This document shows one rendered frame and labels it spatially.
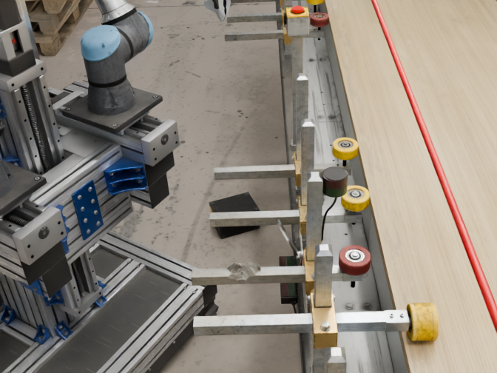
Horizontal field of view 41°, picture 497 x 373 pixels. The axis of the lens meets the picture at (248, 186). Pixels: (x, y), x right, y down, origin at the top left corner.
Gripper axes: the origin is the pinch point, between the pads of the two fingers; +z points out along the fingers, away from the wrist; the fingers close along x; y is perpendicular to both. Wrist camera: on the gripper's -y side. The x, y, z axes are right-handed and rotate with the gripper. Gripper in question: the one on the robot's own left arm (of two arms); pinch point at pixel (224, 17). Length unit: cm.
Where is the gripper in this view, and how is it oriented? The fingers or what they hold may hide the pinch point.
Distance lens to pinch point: 191.0
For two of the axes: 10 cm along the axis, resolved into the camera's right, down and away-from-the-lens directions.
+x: -5.4, 5.3, -6.6
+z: 0.4, 8.0, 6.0
